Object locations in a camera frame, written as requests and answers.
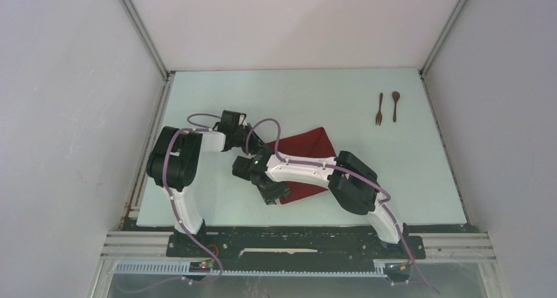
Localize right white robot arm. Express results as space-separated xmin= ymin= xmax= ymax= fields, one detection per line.
xmin=232 ymin=151 xmax=409 ymax=257

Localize red cloth napkin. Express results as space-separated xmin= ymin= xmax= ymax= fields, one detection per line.
xmin=278 ymin=127 xmax=336 ymax=204

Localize brown wooden fork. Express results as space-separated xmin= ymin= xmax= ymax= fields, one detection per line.
xmin=375 ymin=93 xmax=384 ymax=126

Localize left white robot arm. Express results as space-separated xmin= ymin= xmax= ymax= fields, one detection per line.
xmin=146 ymin=123 xmax=289 ymax=257

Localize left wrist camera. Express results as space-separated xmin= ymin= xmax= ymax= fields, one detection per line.
xmin=213 ymin=110 xmax=247 ymax=133

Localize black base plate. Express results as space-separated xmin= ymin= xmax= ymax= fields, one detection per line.
xmin=166 ymin=226 xmax=426 ymax=272

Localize white cable duct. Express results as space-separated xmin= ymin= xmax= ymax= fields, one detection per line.
xmin=114 ymin=261 xmax=386 ymax=278

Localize brown wooden spoon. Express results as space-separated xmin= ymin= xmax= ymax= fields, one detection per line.
xmin=391 ymin=91 xmax=401 ymax=123

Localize aluminium frame rail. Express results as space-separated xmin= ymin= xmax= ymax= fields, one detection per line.
xmin=100 ymin=231 xmax=171 ymax=260

